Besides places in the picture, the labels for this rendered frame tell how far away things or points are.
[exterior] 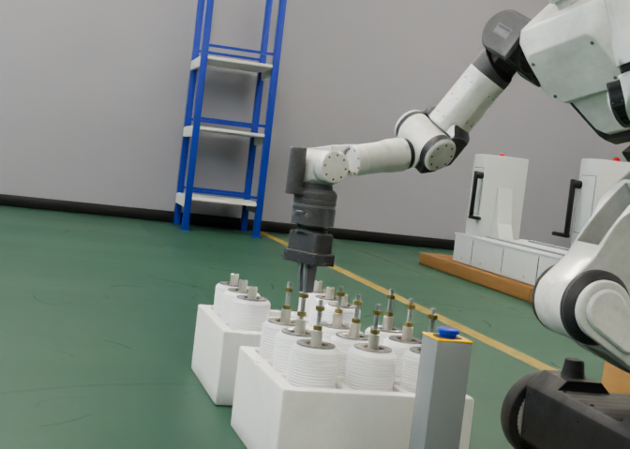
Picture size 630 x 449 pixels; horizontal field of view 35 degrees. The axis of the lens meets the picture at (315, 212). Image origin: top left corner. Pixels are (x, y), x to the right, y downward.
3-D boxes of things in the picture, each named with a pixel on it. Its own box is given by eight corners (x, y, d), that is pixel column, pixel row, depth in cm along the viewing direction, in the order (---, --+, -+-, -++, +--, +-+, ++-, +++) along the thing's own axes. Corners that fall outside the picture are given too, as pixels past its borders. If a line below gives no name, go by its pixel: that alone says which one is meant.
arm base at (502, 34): (511, 87, 217) (529, 40, 218) (559, 92, 207) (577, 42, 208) (471, 56, 207) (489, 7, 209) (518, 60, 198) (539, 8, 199)
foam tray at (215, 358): (325, 376, 285) (333, 314, 284) (368, 412, 247) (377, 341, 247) (190, 368, 274) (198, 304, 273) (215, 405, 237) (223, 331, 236)
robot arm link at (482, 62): (495, 82, 218) (536, 32, 215) (517, 100, 212) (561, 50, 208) (464, 58, 211) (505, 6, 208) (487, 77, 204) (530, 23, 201)
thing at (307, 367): (292, 444, 186) (303, 350, 186) (273, 429, 195) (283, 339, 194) (337, 444, 190) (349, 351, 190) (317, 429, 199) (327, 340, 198)
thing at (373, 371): (335, 441, 192) (346, 349, 191) (340, 429, 202) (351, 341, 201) (384, 449, 191) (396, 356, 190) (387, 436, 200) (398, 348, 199)
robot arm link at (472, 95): (416, 149, 223) (481, 70, 218) (449, 182, 215) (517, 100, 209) (386, 131, 215) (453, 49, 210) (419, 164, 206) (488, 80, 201)
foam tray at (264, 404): (393, 431, 232) (402, 355, 231) (463, 488, 195) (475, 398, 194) (230, 425, 221) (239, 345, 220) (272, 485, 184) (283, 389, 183)
